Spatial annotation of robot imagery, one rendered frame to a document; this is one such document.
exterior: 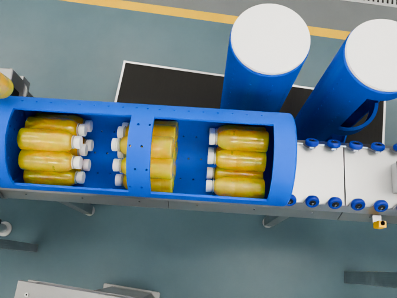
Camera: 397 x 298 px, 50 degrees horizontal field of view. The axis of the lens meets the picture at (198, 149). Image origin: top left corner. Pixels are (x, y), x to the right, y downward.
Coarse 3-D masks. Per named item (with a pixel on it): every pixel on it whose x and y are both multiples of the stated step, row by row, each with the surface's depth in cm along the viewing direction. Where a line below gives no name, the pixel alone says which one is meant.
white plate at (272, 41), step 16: (240, 16) 151; (256, 16) 151; (272, 16) 151; (288, 16) 151; (240, 32) 149; (256, 32) 149; (272, 32) 149; (288, 32) 149; (304, 32) 149; (240, 48) 147; (256, 48) 147; (272, 48) 147; (288, 48) 147; (304, 48) 147; (256, 64) 145; (272, 64) 145; (288, 64) 145
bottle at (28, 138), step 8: (24, 128) 126; (32, 128) 127; (40, 128) 127; (24, 136) 124; (32, 136) 124; (40, 136) 125; (48, 136) 125; (56, 136) 125; (64, 136) 125; (72, 136) 126; (24, 144) 125; (32, 144) 125; (40, 144) 125; (48, 144) 125; (56, 144) 125; (64, 144) 125; (72, 144) 126
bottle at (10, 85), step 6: (0, 72) 116; (0, 78) 114; (6, 78) 119; (0, 84) 115; (6, 84) 118; (12, 84) 123; (0, 90) 117; (6, 90) 120; (12, 90) 123; (0, 96) 120; (6, 96) 122
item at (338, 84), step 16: (336, 64) 155; (320, 80) 178; (336, 80) 157; (352, 80) 147; (320, 96) 176; (336, 96) 163; (352, 96) 154; (368, 96) 149; (384, 96) 146; (304, 112) 202; (320, 112) 182; (336, 112) 171; (352, 112) 164; (304, 128) 207; (320, 128) 192; (336, 128) 183; (352, 128) 183
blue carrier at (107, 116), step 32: (0, 128) 118; (96, 128) 144; (192, 128) 142; (288, 128) 120; (0, 160) 119; (96, 160) 144; (128, 160) 118; (192, 160) 144; (288, 160) 116; (96, 192) 126; (128, 192) 125; (160, 192) 125; (192, 192) 136; (288, 192) 120
